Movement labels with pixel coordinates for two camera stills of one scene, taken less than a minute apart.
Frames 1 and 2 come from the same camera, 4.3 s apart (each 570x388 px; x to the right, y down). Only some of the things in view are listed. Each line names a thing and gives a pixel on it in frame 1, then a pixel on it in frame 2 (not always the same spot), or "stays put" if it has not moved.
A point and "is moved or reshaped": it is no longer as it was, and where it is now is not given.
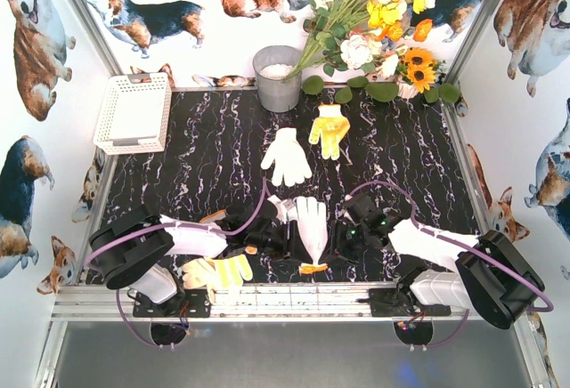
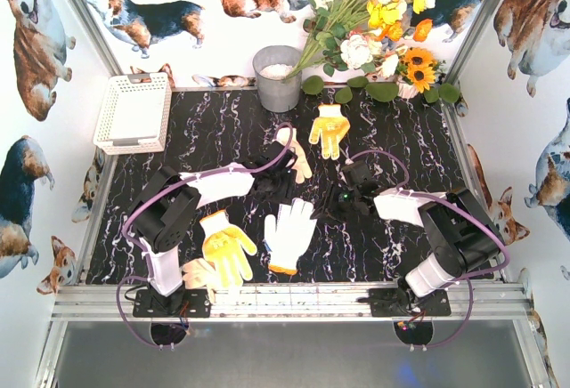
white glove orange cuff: x=313 y=230 is moved or reshaped
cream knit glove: x=289 y=157 stays put
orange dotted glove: x=331 y=127 stays put
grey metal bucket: x=272 y=65 stays put
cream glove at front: x=200 y=272 stays put
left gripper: x=288 y=237 to x=276 y=179
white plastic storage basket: x=135 y=113 stays put
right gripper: x=337 y=237 to x=337 y=201
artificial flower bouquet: x=361 y=15 stays put
